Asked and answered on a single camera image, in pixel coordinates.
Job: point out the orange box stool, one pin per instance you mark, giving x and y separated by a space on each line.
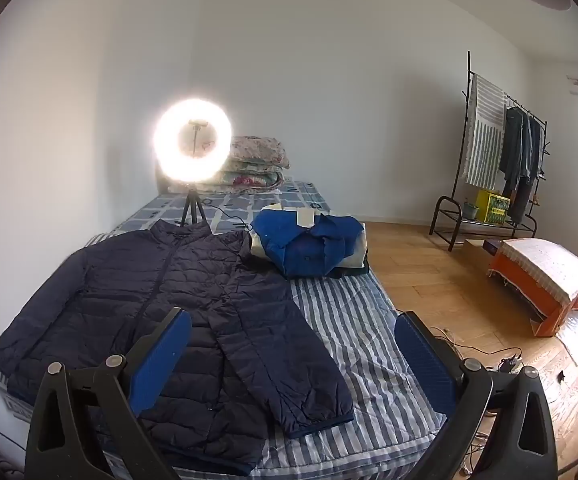
519 280

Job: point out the power strip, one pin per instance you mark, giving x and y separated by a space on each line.
509 362

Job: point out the grey hanging jacket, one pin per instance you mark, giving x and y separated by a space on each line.
514 150

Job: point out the white lace cover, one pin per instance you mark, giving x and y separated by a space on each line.
549 265

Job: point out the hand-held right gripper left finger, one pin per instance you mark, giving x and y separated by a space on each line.
161 360

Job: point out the floral folded quilt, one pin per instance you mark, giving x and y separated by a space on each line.
259 152
249 179

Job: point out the navy puffer jacket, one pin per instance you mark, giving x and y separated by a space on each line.
119 285

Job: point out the small blue box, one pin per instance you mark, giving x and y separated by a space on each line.
491 246

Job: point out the small plant pot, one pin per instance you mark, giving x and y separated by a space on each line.
470 210

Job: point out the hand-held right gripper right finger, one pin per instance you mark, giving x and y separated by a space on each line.
424 360

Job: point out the blue checked bed sheet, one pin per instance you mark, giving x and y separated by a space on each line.
229 205

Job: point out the black clothes rack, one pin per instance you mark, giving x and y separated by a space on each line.
467 90

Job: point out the black tripod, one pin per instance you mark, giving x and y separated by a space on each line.
192 205

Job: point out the yellow box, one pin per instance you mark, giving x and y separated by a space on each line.
498 210
484 202

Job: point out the dark folded garment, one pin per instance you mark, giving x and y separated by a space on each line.
354 271

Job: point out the blue folded shirt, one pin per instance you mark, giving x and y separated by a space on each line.
294 245

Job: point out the blue striped bed sheet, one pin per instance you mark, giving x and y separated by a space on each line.
349 320

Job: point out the dark blue hanging garment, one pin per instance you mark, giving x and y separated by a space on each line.
531 180

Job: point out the striped hanging towel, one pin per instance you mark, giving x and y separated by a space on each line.
484 135

